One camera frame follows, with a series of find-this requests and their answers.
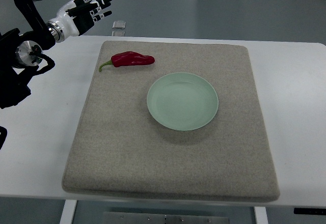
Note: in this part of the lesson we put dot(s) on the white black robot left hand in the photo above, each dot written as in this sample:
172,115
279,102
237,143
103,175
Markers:
76,17

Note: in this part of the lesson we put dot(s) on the red pepper with green stem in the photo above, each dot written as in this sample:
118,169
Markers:
128,58

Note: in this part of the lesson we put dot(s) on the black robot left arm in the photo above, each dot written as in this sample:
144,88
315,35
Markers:
22,56

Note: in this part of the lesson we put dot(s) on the clear floor marker plate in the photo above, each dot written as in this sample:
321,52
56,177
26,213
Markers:
119,25

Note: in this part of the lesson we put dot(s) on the light green round plate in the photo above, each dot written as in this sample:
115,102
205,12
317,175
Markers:
182,101

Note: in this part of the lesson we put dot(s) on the black robot part lower left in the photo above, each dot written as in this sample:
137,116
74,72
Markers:
3,135

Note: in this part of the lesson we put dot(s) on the beige felt mat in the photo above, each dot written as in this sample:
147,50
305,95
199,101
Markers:
120,150

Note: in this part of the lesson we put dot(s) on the white table leg left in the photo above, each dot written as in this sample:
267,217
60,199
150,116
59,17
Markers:
68,212

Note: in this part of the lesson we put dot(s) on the white table leg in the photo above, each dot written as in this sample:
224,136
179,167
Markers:
68,212
260,215

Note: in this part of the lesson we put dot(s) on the white table leg right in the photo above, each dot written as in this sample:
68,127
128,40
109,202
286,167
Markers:
260,215

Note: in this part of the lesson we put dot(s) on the black table control panel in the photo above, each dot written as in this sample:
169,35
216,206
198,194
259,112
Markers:
309,211

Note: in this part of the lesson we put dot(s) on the grey metal base plate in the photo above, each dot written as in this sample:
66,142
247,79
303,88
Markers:
125,217

